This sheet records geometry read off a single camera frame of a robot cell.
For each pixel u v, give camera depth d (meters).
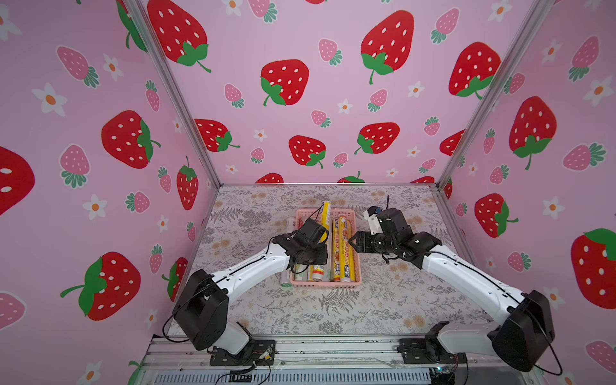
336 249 0.93
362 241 0.71
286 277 0.86
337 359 0.73
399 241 0.60
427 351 0.65
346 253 0.88
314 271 0.78
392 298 0.86
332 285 0.86
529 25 0.72
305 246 0.63
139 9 0.67
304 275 0.87
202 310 0.42
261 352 0.73
